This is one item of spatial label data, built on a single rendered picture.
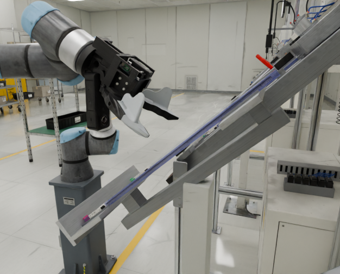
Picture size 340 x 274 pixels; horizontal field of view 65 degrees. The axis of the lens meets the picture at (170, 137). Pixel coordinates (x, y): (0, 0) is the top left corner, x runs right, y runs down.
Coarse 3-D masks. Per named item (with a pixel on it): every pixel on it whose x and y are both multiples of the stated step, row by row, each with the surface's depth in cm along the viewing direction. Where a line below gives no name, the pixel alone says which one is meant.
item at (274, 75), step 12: (276, 72) 39; (264, 84) 40; (228, 108) 43; (216, 120) 44; (204, 132) 45; (180, 144) 47; (168, 156) 49; (156, 168) 50; (120, 192) 55; (108, 204) 57
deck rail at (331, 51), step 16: (336, 32) 67; (320, 48) 70; (336, 48) 68; (304, 64) 72; (320, 64) 70; (288, 80) 74; (304, 80) 73; (272, 96) 77; (288, 96) 75; (240, 128) 82; (208, 144) 87; (224, 144) 85; (192, 160) 90
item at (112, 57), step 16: (96, 48) 48; (112, 48) 47; (80, 64) 49; (96, 64) 52; (112, 64) 46; (128, 64) 45; (144, 64) 51; (112, 80) 47; (128, 80) 47; (144, 80) 51
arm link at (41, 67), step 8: (32, 48) 58; (40, 48) 58; (32, 56) 58; (40, 56) 58; (32, 64) 58; (40, 64) 58; (48, 64) 58; (56, 64) 57; (64, 64) 57; (32, 72) 59; (40, 72) 59; (48, 72) 60; (56, 72) 60; (64, 72) 60; (72, 72) 61; (64, 80) 63; (72, 80) 63; (80, 80) 65
